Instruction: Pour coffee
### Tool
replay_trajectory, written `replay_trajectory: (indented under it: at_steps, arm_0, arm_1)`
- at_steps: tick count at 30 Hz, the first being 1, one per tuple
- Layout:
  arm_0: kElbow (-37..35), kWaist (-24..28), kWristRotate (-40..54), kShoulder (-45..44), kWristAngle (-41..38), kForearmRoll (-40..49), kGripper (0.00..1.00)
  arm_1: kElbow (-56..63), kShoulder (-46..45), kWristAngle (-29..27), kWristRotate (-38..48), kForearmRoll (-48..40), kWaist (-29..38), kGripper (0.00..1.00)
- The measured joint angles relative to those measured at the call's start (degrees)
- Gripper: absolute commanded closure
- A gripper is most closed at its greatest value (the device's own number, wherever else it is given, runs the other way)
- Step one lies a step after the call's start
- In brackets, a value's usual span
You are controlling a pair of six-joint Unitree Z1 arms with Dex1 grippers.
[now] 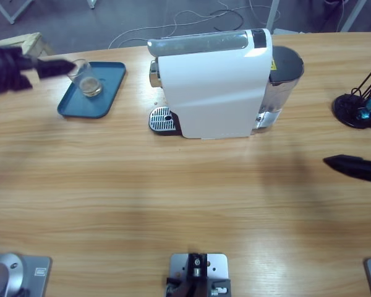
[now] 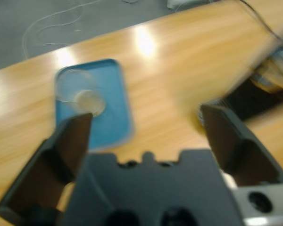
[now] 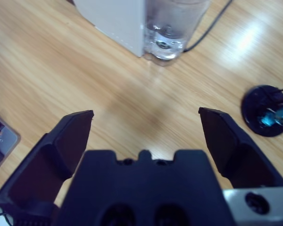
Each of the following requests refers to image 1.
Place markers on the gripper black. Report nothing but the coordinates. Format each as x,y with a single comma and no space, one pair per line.
6,69

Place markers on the clear drinking glass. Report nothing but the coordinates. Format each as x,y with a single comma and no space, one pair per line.
89,88

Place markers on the white capsule coffee machine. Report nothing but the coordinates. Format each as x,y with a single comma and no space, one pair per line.
210,92

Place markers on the wooden crate with red mark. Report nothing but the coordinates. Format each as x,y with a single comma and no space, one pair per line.
34,40

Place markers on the blue rectangular tray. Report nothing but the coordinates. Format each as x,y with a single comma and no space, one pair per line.
111,80

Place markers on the white slanted table leg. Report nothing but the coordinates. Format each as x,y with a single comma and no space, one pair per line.
353,15

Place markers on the clear water tank black lid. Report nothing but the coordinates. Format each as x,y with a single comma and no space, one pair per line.
284,62

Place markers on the white straight table leg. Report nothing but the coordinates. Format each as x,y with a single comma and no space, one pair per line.
272,15

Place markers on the white table frame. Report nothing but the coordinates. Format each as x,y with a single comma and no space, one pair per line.
12,20

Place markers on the short white frame leg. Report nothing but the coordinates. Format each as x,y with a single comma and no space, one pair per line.
91,3

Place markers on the grey mount with dark post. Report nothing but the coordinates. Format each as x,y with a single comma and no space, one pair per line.
198,269

